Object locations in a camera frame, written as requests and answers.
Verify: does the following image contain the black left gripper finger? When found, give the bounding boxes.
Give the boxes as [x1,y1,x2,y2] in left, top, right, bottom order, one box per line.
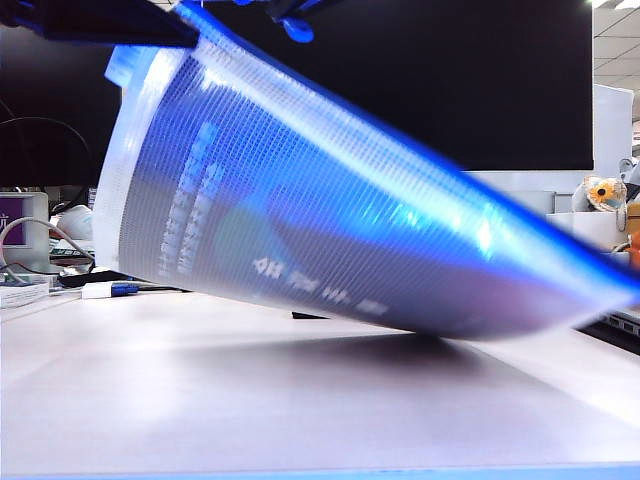
[0,0,200,50]

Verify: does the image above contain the transparent file bag blue zipper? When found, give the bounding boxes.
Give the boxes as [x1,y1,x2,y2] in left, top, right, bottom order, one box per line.
[92,0,640,342]

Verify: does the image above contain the large black monitor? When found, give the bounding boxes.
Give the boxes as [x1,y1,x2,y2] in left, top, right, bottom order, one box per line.
[0,24,124,187]

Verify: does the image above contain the white plastic bottle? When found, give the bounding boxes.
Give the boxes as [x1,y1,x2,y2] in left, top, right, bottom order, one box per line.
[57,204,96,241]

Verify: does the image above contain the white device purple screen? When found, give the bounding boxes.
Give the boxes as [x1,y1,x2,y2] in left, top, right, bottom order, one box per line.
[0,192,51,275]

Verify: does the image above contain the black monitor base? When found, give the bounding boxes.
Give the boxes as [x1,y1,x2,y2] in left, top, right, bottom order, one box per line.
[58,268,104,289]

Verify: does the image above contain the white adapter blue VGA plug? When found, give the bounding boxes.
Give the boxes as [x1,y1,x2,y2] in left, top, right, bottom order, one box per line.
[80,281,141,300]

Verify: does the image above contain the stack of white papers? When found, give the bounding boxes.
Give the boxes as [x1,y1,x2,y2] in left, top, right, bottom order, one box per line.
[0,282,51,310]

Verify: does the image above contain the black AOC monitor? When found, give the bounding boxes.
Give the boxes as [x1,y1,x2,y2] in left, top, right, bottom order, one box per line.
[197,0,595,174]

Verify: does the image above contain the white board panel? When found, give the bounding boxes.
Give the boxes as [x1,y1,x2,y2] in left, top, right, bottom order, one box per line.
[592,83,634,179]

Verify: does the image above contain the plush toy orange flower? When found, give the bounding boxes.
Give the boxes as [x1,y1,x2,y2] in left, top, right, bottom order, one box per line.
[571,174,629,214]

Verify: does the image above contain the orange object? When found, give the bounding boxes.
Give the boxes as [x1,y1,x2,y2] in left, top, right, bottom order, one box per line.
[624,234,640,276]

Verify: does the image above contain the laptop edge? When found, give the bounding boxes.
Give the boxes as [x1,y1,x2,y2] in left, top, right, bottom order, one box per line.
[574,304,640,356]

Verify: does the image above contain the thin black cable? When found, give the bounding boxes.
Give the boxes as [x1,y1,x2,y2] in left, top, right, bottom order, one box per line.
[0,99,92,201]

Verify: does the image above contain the grey cable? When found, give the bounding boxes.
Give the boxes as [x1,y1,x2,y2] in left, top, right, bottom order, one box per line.
[0,217,97,274]

